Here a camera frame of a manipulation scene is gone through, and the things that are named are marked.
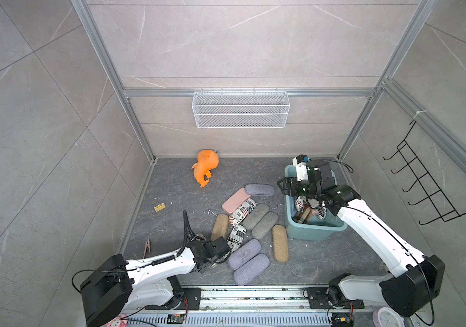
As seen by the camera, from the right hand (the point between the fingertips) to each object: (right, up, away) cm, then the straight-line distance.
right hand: (287, 182), depth 78 cm
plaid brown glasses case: (+9, -16, +10) cm, 21 cm away
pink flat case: (-20, -10, +20) cm, 30 cm away
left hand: (-27, -30, +6) cm, 41 cm away
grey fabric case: (-7, -20, +11) cm, 24 cm away
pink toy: (-59, -46, -12) cm, 75 cm away
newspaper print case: (-20, -24, +8) cm, 33 cm away
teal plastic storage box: (+9, -17, -6) cm, 20 cm away
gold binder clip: (-58, -13, +20) cm, 63 cm away
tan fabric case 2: (-27, -21, +10) cm, 35 cm away
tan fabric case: (-1, -28, +5) cm, 29 cm away
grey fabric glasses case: (-11, -16, +14) cm, 24 cm away
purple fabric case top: (-8, -5, +21) cm, 24 cm away
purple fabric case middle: (-18, -30, +1) cm, 35 cm away
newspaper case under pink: (-17, -15, +15) cm, 27 cm away
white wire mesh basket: (-18, +36, +22) cm, 46 cm away
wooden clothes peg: (-58, -28, +8) cm, 65 cm away
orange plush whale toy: (-36, +11, +32) cm, 49 cm away
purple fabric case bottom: (-17, -35, -2) cm, 39 cm away
